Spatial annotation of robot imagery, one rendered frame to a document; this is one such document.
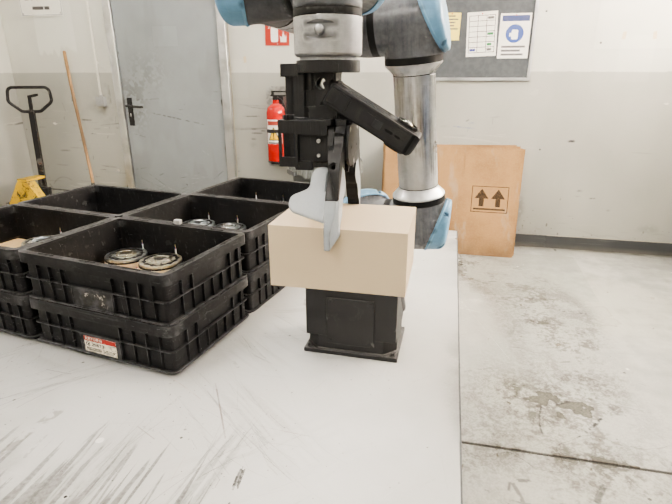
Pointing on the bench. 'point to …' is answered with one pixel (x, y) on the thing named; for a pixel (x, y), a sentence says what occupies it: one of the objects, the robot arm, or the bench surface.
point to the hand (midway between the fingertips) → (346, 233)
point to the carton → (345, 251)
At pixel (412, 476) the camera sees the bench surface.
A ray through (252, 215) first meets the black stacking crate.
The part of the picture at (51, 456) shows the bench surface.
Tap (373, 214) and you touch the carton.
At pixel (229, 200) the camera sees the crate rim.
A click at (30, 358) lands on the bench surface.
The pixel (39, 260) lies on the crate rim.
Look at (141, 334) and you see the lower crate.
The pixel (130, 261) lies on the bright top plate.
